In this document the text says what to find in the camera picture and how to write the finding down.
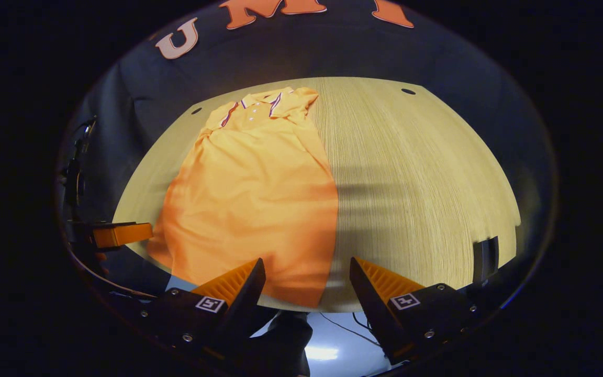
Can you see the black flat object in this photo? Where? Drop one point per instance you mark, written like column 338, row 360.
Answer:
column 486, row 259

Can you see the black backdrop cloth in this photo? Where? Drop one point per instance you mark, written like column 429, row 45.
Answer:
column 333, row 47

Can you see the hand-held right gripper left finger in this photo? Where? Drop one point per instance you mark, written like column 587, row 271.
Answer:
column 244, row 303

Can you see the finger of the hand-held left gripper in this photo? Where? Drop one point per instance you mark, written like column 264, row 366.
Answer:
column 121, row 234

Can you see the orange T-shirt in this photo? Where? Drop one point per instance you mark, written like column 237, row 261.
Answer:
column 249, row 199

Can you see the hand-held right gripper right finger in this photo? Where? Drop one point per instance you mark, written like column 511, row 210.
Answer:
column 369, row 303

